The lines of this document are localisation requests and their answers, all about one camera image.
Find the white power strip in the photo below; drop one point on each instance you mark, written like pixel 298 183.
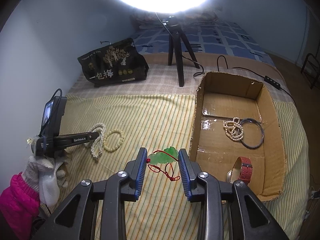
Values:
pixel 313 192

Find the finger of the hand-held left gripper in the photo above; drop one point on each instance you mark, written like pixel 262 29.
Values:
pixel 80 138

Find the black metal stand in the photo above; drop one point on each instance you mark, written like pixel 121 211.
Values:
pixel 306 62

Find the yellow striped cloth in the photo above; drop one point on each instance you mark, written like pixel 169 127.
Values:
pixel 155 120

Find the black tripod stand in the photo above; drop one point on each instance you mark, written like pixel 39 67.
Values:
pixel 180 62

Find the black snack bag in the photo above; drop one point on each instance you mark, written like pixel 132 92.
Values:
pixel 112 65

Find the dark thin bangle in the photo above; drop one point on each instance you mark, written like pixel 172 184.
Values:
pixel 250 147

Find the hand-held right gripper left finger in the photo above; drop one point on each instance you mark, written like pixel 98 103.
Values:
pixel 141 172

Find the beige plaid bed sheet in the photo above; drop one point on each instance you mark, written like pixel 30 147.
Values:
pixel 160 85

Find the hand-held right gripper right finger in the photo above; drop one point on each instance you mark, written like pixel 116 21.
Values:
pixel 186 175

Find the cardboard box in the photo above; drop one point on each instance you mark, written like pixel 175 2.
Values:
pixel 217 155

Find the folded floral quilt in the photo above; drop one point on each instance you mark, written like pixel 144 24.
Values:
pixel 142 20

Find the person's left forearm pink sleeve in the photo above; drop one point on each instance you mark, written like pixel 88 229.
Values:
pixel 17 200

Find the person's left hand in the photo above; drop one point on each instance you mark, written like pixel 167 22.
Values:
pixel 47 180

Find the brown bed sheet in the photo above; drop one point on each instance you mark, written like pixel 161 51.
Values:
pixel 250 62

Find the blue patterned bed sheet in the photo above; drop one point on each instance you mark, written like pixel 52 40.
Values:
pixel 212 40

